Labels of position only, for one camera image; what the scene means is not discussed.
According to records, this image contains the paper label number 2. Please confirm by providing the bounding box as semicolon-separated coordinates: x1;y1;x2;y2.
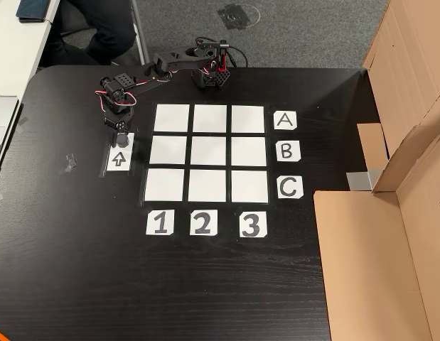
189;209;218;236

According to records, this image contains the red white servo cable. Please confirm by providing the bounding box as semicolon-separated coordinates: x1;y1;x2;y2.
94;89;137;115

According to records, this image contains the grey metal desk leg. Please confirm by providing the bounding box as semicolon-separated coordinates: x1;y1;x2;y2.
129;0;151;67

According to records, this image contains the black power cable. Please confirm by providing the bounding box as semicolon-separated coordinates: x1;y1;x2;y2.
226;45;249;68

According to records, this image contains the paper label number 3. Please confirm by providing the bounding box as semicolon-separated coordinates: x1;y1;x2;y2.
239;211;268;238

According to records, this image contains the paper label letter B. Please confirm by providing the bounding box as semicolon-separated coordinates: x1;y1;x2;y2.
276;140;301;163

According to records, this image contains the dark blue case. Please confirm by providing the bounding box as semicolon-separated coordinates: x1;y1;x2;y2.
16;0;52;24

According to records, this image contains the large brown cardboard panel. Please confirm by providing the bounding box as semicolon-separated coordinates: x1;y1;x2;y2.
357;0;440;193
313;126;440;341

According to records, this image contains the person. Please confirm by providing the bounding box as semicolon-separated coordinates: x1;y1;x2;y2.
38;0;137;67

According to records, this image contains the paper label letter A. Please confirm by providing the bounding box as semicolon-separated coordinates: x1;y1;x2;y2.
274;111;298;131

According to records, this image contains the paper label number 1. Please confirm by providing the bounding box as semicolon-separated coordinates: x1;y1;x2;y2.
146;209;176;236

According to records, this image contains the black tape floor mark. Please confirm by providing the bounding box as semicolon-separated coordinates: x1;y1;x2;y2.
217;2;260;31

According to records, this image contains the white paper grid square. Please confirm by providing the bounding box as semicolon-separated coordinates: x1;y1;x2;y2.
188;169;227;203
154;104;191;132
149;135;188;166
190;136;227;166
230;136;267;167
231;170;269;204
144;168;186;202
193;104;228;134
231;105;265;134

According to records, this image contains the white arrow paper sheet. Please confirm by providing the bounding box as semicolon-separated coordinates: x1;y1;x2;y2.
107;132;136;173

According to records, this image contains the paper label letter C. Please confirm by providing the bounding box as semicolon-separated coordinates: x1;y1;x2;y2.
277;176;304;200

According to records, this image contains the crumpled grey tape scrap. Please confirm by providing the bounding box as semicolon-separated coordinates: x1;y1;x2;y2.
58;153;79;175

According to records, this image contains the white desk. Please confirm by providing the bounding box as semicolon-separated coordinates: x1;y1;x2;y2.
0;0;60;97

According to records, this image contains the red and black clamp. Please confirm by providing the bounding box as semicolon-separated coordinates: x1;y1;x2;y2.
215;39;230;72

